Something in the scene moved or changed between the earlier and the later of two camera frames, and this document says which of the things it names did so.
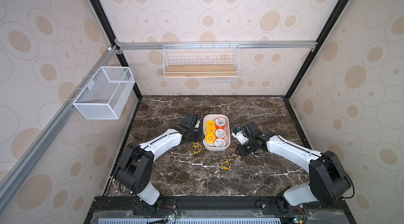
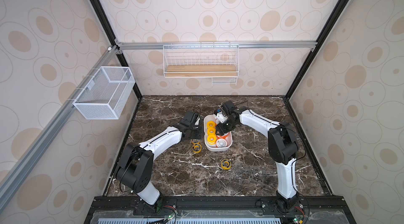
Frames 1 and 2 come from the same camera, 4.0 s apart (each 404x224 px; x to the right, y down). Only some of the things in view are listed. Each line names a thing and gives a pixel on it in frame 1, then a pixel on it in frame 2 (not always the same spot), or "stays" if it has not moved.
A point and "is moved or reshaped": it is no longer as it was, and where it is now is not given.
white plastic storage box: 211,146 is moved or reshaped
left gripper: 200,137 stays
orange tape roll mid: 220,142 stays
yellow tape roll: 210,130 stays
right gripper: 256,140 -> 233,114
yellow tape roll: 210,139 stays
